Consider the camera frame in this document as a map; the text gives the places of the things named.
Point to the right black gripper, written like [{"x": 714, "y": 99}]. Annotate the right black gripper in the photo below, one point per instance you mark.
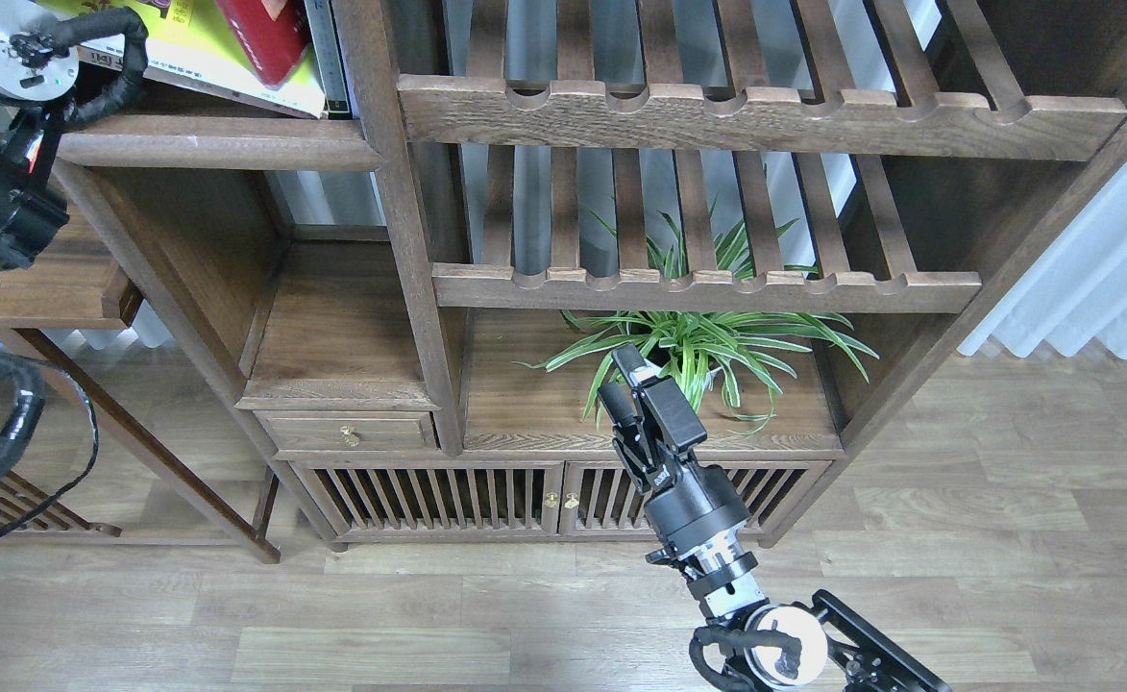
[{"x": 694, "y": 510}]

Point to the red book white pages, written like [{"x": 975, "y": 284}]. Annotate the red book white pages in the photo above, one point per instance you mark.
[{"x": 273, "y": 34}]

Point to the yellow green book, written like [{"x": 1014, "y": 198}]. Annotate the yellow green book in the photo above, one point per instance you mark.
[{"x": 191, "y": 45}]

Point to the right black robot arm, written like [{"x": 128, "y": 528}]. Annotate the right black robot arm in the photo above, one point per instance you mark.
[{"x": 748, "y": 642}]

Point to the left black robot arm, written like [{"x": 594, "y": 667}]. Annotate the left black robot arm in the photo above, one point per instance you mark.
[{"x": 38, "y": 73}]

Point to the green spider plant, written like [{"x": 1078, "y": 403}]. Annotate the green spider plant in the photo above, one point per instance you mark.
[{"x": 734, "y": 352}]

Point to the dark wooden bookshelf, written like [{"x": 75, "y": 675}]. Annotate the dark wooden bookshelf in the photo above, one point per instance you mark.
[{"x": 368, "y": 294}]

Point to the wooden side table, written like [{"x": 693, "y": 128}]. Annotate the wooden side table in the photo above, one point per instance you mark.
[{"x": 92, "y": 384}]

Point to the white curtain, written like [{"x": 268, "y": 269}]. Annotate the white curtain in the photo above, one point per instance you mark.
[{"x": 1074, "y": 296}]

